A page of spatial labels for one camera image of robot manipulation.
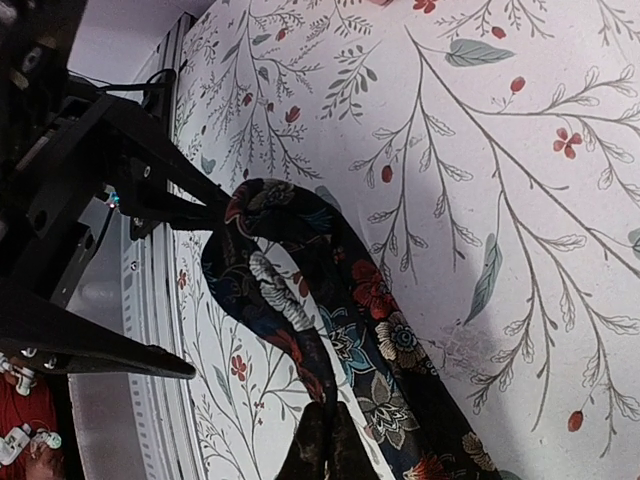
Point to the dark floral tie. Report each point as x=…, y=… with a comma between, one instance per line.
x=287, y=265

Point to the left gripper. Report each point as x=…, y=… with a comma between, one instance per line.
x=64, y=143

